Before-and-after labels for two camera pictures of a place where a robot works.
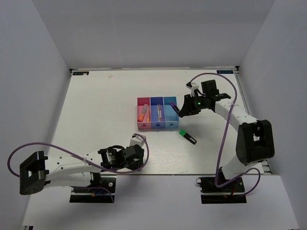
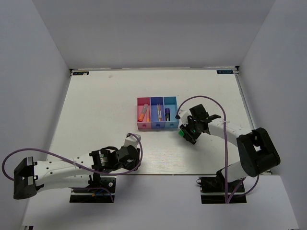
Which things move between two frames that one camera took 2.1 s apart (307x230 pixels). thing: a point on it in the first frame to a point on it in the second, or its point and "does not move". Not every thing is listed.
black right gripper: x=188 y=108 to x=185 y=128
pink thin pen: x=160 y=112 does not move
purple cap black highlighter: x=175 y=108 to x=167 y=114
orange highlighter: x=143 y=112 does not move
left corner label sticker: x=80 y=73 does not move
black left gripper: x=138 y=165 does not move
